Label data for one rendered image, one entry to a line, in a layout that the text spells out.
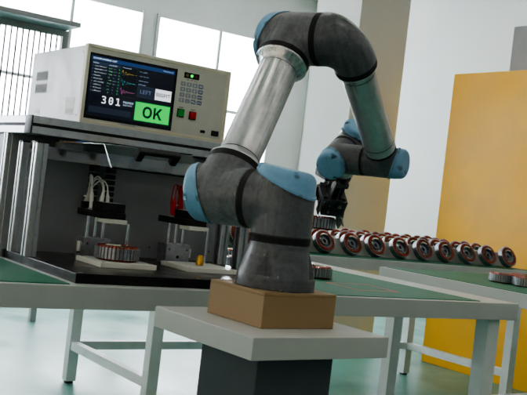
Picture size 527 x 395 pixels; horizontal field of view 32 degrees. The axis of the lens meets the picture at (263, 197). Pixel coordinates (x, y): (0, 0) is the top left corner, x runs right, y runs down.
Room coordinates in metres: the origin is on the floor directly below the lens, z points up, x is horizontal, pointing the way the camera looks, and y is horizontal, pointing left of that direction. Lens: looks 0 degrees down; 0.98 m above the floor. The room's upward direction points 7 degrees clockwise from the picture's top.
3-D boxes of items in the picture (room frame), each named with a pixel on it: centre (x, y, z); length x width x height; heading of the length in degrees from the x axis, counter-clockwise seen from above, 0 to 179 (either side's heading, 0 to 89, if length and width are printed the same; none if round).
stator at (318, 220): (2.53, -0.15, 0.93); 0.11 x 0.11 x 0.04
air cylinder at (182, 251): (2.51, 0.23, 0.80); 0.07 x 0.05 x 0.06; 125
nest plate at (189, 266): (2.40, 0.15, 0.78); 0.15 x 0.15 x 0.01; 35
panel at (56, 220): (2.53, 0.39, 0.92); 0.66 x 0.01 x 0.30; 125
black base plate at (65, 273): (2.34, 0.26, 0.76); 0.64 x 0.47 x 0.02; 125
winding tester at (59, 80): (2.60, 0.42, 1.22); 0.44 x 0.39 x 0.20; 125
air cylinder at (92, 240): (2.38, 0.43, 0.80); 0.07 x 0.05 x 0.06; 125
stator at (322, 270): (2.83, -0.18, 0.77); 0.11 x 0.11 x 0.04
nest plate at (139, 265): (2.26, 0.35, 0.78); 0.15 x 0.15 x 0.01; 35
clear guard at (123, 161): (2.27, 0.35, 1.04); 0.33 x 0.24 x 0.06; 35
